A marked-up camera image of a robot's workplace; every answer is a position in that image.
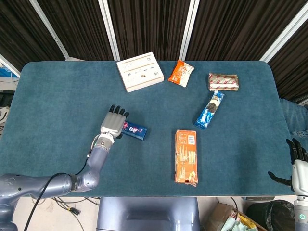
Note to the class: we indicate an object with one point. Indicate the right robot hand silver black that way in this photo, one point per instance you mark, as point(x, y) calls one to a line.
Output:
point(300, 175)

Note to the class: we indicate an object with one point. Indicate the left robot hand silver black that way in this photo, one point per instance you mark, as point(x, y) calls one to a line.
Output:
point(112, 124)

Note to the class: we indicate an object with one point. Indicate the blue glasses case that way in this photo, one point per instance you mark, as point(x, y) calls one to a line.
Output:
point(137, 131)

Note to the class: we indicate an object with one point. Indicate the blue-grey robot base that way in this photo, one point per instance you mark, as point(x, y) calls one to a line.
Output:
point(148, 214)

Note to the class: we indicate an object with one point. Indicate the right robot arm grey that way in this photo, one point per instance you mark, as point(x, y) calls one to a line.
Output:
point(301, 213)

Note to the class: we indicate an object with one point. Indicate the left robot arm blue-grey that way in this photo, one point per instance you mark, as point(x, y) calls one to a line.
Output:
point(96, 161)

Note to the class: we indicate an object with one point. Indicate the white flat printed box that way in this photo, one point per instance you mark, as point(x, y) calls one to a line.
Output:
point(140, 72)

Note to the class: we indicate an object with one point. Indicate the brown cardboard box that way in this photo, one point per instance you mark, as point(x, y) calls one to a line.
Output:
point(217, 214)

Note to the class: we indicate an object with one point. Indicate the black bin bag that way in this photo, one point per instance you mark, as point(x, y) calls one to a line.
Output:
point(272, 214)

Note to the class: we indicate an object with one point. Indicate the blue felt table cloth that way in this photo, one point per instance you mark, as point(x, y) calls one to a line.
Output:
point(72, 84)

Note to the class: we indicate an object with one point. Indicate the blue denim jeans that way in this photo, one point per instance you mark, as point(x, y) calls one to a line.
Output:
point(296, 118)

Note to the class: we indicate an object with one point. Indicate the yellow wrapper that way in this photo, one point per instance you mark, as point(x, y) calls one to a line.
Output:
point(246, 221)

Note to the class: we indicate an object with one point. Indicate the long orange carton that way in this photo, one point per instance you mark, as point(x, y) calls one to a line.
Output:
point(186, 156)

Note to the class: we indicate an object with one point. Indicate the crumpled green paper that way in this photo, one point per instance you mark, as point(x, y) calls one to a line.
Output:
point(232, 225)

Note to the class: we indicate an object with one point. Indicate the orange and white snack packet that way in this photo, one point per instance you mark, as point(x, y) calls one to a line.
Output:
point(181, 73)

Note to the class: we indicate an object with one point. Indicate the blue cookie packet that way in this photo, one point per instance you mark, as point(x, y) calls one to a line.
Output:
point(209, 110)

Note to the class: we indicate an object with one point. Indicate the black pleated curtain panel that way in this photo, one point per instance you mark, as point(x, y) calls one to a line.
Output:
point(149, 29)
point(19, 29)
point(293, 67)
point(235, 29)
point(77, 29)

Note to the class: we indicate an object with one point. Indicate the white plastic object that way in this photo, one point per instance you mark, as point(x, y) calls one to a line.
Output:
point(3, 114)

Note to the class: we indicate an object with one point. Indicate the silver red-print snack packet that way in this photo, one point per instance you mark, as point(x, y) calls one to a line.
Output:
point(223, 82)

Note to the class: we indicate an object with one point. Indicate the blue printed bag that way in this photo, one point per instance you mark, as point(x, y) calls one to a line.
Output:
point(4, 72)

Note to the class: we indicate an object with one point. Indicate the silver aluminium frame post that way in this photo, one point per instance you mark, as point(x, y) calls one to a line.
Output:
point(49, 29)
point(285, 36)
point(109, 29)
point(188, 29)
point(9, 66)

